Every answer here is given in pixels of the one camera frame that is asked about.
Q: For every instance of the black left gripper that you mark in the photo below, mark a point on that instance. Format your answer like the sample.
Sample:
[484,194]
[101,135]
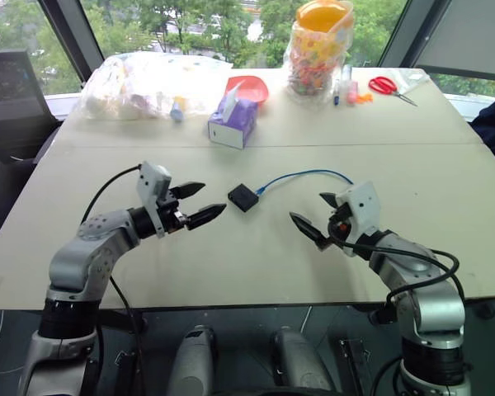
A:
[170,214]

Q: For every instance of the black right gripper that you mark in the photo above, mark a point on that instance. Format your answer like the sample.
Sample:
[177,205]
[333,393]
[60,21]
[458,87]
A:
[339,229]

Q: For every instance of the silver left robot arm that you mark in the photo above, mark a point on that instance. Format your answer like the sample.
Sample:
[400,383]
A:
[82,264]

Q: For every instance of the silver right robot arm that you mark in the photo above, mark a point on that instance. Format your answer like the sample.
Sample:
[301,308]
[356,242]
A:
[429,297]

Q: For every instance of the small black square box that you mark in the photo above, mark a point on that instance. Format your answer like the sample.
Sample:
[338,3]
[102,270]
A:
[243,198]

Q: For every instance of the purple tissue box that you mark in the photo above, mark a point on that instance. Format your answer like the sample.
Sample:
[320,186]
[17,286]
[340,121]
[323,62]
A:
[235,123]

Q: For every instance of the small blue bottle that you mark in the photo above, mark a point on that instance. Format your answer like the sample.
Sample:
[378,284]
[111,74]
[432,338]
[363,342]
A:
[177,112]

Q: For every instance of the red plastic bowl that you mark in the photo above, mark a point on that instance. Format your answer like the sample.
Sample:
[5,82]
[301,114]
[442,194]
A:
[253,90]

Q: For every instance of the orange small toy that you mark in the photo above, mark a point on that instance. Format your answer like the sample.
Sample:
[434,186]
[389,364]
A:
[365,98]

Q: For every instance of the pink small tube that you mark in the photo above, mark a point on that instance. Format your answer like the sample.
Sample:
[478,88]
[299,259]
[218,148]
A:
[351,92]

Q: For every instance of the clear plastic bag of items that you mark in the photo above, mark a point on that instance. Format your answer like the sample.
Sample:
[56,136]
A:
[136,86]

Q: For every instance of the silver rounded robot leg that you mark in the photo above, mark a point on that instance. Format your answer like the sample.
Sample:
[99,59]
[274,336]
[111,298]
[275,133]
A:
[194,363]
[297,363]

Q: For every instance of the colourful patterned bag of toys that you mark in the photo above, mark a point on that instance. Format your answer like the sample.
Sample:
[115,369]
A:
[317,62]

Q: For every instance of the clear empty plastic bag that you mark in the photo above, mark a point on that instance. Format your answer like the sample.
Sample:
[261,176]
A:
[412,80]

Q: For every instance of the dark chair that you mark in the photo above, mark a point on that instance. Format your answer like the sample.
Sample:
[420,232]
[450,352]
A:
[8,181]

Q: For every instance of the yellow orange ball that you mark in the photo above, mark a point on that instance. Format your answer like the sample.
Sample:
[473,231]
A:
[319,16]

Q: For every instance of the dark monitor screen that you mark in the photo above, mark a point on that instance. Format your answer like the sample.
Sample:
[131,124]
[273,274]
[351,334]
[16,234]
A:
[12,86]

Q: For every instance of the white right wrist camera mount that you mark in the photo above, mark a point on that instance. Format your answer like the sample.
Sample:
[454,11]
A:
[365,210]

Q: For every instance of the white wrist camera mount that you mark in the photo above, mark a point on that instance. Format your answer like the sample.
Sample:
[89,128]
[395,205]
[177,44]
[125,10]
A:
[150,181]
[365,210]

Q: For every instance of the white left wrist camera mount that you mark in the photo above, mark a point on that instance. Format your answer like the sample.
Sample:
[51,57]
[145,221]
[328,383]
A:
[150,181]

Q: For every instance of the black metal bracket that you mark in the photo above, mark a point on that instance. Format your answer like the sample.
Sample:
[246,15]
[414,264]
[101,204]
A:
[352,367]
[125,373]

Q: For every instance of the dark window frame pillar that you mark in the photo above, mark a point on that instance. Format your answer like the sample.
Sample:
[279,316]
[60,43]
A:
[400,33]
[72,37]

